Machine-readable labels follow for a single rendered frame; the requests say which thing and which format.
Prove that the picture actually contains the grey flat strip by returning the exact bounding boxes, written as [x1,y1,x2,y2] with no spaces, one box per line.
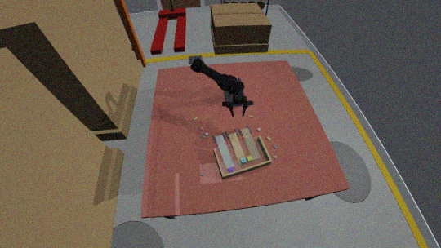
[215,135,226,147]

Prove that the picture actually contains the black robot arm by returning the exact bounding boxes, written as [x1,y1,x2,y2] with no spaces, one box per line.
[190,58,247,104]

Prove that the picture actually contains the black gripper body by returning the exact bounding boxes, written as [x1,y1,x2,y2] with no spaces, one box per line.
[222,91,254,107]

